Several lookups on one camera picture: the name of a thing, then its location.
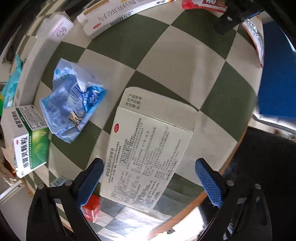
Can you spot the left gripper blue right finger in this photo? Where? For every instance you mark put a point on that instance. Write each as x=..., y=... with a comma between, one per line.
x=211, y=181

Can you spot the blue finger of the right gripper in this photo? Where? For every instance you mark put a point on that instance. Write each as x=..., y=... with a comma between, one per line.
x=237, y=11

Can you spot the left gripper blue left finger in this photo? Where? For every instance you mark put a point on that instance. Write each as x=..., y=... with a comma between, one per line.
x=87, y=180

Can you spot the green white medicine box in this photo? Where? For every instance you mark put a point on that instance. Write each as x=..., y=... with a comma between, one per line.
x=26, y=138

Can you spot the white medicine instruction leaflet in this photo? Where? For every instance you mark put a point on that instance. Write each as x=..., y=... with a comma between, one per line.
x=149, y=136

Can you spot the red white snack wrapper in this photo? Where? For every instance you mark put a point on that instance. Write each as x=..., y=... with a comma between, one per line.
x=248, y=24

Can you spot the person's dark trouser legs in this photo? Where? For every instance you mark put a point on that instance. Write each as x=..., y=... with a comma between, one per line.
x=259, y=192

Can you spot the blue seat chair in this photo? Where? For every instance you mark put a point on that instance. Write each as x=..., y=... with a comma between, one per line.
x=276, y=97

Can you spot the crumpled blue plastic wrapper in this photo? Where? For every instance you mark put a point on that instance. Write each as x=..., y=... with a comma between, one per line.
x=75, y=97

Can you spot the green blue snack bag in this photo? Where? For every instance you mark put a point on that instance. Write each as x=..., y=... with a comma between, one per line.
x=9, y=90

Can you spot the long white medicine box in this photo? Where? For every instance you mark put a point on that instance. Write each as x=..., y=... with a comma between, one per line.
x=49, y=37

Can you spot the white orange medicine box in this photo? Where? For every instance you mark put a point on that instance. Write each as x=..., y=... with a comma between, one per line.
x=105, y=14

